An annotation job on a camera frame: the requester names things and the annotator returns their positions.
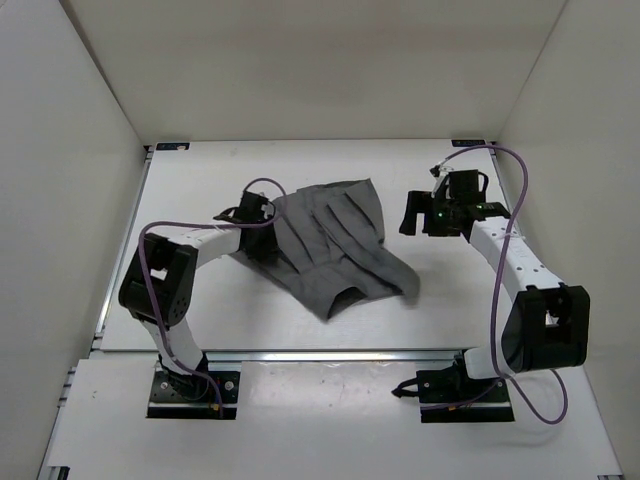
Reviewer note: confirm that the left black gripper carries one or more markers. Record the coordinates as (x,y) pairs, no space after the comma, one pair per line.
(270,247)

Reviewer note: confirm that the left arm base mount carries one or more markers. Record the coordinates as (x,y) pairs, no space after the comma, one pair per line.
(180,397)

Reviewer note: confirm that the right blue corner label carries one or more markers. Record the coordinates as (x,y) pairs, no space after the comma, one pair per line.
(467,143)

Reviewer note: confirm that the blue corner label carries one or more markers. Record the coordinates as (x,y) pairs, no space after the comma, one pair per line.
(172,146)
(467,143)

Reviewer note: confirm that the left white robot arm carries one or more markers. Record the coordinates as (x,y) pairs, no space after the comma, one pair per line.
(158,285)

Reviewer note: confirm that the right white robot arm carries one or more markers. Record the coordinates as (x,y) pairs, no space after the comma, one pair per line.
(547,327)

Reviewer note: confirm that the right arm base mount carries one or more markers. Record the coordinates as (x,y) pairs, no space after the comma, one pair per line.
(450,395)

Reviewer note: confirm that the left blue corner label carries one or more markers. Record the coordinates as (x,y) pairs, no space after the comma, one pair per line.
(172,146)

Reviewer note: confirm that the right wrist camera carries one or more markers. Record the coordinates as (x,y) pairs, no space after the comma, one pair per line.
(440,173)

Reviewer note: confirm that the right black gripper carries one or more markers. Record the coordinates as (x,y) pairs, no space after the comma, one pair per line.
(422,203)

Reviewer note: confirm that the grey pleated skirt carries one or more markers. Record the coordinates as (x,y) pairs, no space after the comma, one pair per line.
(330,250)

